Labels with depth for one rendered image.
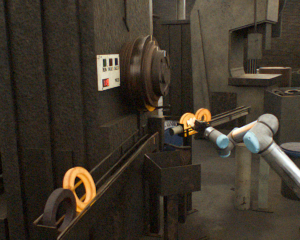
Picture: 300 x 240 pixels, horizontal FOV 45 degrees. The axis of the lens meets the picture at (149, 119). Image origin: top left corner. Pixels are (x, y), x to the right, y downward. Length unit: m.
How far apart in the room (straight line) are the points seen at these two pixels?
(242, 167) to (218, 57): 2.29
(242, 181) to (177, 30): 4.00
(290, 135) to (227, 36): 1.52
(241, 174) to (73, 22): 1.74
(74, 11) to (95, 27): 0.13
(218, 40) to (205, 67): 0.38
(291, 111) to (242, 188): 1.49
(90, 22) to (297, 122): 2.90
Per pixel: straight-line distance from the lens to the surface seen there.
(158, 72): 2.12
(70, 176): 1.52
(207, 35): 4.95
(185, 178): 1.75
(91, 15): 1.89
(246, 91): 4.81
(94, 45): 1.88
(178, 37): 6.45
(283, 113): 4.17
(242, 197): 2.99
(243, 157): 2.88
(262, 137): 2.09
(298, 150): 3.19
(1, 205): 2.70
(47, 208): 1.34
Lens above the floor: 1.26
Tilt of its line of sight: 11 degrees down
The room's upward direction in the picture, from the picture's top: 1 degrees counter-clockwise
